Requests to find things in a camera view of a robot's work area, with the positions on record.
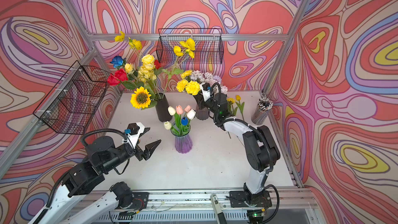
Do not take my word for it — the tulip bunch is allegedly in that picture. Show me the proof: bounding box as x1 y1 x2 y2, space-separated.
163 105 197 131

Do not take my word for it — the sunflower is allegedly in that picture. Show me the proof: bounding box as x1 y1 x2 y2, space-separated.
130 87 151 109

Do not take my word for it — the yellow and lilac bouquet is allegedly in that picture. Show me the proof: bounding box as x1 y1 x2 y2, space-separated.
172 38 229 94

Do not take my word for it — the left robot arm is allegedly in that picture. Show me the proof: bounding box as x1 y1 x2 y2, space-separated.
30 122 161 224

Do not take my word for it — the purple glass tulip vase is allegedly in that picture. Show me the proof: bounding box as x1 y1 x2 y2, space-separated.
171 123 193 154

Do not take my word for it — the left black wire basket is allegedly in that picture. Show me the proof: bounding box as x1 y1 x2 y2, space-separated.
33 61 110 135

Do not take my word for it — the black wire basket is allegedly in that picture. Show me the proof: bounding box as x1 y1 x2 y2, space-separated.
156 28 224 65
33 61 110 135

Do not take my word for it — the yellow carnation stem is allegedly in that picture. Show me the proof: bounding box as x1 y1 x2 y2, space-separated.
227 97 238 116
185 81 201 95

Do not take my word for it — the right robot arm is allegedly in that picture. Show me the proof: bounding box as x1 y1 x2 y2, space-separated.
194 83 280 209

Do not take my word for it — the red grey glass vase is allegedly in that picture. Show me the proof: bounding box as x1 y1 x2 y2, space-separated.
195 103 209 120

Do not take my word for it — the patterned pen cup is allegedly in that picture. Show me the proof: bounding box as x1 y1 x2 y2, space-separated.
251 94 274 125

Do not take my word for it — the blue tulip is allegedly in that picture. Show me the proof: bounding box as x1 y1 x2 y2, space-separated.
181 117 189 126

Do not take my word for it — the black vase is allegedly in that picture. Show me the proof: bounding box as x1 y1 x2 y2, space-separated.
155 93 172 122

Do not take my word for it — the yellow tulip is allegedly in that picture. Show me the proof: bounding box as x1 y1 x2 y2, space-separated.
235 95 245 120

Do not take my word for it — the back black wire basket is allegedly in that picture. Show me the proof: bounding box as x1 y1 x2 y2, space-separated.
156 28 224 65

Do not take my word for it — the tool on front rail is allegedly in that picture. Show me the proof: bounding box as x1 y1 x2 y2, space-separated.
210 194 227 224

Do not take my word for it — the mixed rose bouquet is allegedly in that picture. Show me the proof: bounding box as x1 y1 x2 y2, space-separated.
107 31 163 100

